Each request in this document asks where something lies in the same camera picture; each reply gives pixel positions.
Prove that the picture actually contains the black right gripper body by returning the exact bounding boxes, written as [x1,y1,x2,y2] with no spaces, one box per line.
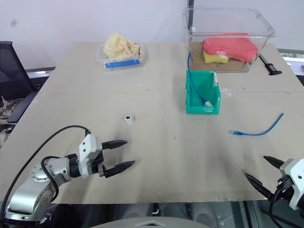
[268,176,295,203]

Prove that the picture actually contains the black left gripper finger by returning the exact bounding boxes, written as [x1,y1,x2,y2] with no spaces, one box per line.
[98,160,136,179]
[102,140,128,151]

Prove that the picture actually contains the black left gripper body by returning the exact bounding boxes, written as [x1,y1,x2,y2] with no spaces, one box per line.
[88,142,107,178]

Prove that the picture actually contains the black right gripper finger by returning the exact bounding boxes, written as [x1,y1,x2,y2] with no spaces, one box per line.
[263,155,285,171]
[244,172,274,200]

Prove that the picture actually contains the grey robot body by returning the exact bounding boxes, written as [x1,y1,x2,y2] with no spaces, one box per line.
[90,215,211,228]

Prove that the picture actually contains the small clear plastic container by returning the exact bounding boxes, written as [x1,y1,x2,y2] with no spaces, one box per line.
[96,42,146,70]

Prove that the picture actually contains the green plastic bin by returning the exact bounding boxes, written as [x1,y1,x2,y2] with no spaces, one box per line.
[185,70,222,115]

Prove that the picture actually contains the black caliper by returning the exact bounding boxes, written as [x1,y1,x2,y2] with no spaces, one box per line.
[258,54,283,76]

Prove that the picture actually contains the yellow cloth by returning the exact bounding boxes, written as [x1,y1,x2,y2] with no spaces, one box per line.
[102,33,142,59]

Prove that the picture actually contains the patterned fabric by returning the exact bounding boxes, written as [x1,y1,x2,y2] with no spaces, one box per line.
[0,95,22,148]

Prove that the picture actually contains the yellow sponge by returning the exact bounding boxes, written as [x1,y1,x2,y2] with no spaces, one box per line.
[202,49,229,65]

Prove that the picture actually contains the black office chair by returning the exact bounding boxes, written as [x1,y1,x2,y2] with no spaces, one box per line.
[0,41,40,124]

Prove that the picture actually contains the large clear plastic container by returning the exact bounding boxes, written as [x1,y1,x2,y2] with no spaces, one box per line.
[182,7,276,73]

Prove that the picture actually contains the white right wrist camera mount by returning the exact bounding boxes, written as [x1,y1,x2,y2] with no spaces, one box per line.
[279,158,304,211]

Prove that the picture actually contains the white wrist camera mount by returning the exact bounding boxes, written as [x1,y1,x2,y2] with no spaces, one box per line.
[279,158,304,211]
[78,134,104,178]

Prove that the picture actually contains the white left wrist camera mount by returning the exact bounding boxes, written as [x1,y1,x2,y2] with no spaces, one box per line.
[78,134,104,178]

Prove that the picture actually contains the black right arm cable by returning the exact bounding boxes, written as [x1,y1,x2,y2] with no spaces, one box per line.
[268,179,289,228]

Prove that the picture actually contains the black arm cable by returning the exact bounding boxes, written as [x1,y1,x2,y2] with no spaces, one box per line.
[268,179,289,228]
[0,125,92,218]

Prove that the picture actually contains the short blue Ethernet cable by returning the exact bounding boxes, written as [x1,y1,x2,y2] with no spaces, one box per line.
[228,113,285,137]

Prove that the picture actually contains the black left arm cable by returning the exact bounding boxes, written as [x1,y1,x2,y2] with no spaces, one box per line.
[0,125,92,218]

